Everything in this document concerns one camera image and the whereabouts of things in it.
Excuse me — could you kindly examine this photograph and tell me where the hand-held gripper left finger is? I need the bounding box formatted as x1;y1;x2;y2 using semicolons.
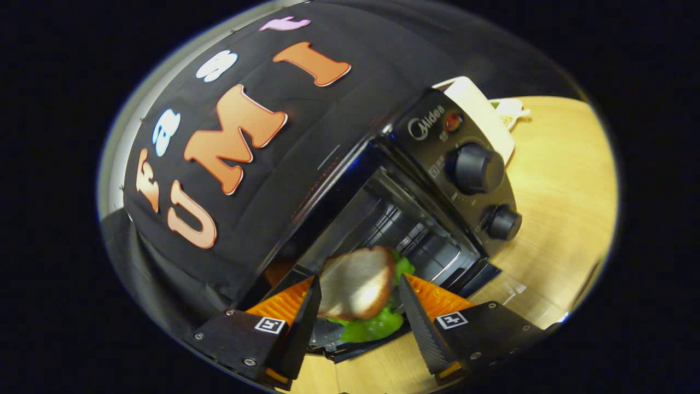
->
191;275;322;390

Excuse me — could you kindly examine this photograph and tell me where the white pop-up toaster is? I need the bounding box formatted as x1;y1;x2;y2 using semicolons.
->
432;76;516;165

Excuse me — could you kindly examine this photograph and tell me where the lettuce sandwich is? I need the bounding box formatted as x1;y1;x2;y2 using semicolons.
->
317;246;416;344

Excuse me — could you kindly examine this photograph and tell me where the black toaster oven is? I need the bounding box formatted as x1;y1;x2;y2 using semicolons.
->
235;88;523;364

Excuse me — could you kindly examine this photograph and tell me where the white divided bean dish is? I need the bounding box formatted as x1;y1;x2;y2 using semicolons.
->
489;98;531;132

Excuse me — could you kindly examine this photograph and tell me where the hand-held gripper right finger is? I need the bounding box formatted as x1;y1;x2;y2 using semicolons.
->
398;274;549;386

